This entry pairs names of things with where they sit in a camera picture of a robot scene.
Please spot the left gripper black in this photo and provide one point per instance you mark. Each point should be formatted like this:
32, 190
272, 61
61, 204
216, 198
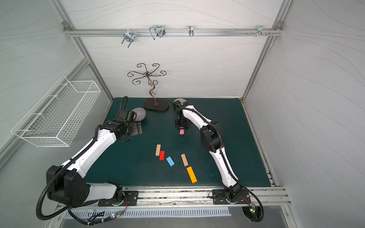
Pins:
134, 128

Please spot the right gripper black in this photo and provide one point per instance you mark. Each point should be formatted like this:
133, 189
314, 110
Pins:
182, 125

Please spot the natural wood block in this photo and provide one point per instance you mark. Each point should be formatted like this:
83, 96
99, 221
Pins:
158, 149
184, 160

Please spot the red block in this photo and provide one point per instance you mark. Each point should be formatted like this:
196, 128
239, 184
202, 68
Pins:
162, 155

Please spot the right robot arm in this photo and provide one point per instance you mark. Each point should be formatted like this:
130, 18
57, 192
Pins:
212, 142

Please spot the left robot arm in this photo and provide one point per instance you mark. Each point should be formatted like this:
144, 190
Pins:
66, 183

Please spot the purple bowl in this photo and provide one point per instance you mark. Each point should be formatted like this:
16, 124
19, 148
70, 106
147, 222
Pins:
140, 114

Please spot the patterned white green bowl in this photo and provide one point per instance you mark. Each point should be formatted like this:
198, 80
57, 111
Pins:
179, 100

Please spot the brown metal jewelry stand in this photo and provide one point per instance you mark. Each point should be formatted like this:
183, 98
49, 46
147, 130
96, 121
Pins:
151, 103

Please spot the blue block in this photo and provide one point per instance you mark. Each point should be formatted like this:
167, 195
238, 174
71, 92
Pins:
170, 161

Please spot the yellow block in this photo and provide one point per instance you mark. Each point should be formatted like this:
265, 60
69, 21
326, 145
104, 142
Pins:
191, 174

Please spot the metal clamp far left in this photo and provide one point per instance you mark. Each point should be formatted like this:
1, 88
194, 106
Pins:
128, 37

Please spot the metal clamp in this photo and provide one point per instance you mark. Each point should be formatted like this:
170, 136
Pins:
128, 37
191, 31
157, 31
261, 31

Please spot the aluminium crossbar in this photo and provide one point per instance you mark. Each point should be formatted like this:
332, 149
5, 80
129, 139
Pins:
170, 32

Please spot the white vent strip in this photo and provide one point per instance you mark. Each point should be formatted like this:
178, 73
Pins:
134, 212

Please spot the metal clamp far right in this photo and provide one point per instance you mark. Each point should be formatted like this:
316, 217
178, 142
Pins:
261, 31

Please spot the white wire basket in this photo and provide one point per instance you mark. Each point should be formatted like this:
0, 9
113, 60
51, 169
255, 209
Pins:
55, 120

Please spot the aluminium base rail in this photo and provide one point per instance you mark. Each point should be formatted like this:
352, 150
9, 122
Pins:
185, 197

